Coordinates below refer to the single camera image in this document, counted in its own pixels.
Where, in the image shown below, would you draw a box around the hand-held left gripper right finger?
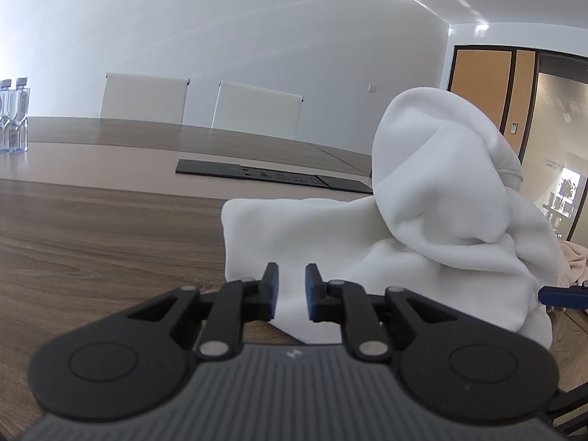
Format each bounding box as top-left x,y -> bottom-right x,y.
304,263 -> 458,361

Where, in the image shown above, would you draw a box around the beige sweatpants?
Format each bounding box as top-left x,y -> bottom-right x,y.
546,239 -> 588,322

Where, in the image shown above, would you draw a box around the black table socket panel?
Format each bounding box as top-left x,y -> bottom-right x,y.
176,158 -> 374,195

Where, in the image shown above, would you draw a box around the white chair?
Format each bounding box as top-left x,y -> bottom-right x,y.
211,80 -> 304,141
100,72 -> 190,126

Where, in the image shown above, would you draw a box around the group of water bottles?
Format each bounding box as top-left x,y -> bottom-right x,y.
0,77 -> 29,153

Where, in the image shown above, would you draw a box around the wooden door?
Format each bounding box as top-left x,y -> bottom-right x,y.
448,45 -> 514,148

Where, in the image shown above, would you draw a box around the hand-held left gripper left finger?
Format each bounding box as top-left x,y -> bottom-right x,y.
126,262 -> 281,359

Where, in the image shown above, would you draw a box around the white sweatshirt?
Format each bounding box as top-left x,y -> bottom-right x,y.
221,86 -> 567,350

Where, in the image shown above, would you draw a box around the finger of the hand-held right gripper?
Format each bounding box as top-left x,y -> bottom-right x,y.
538,283 -> 588,308

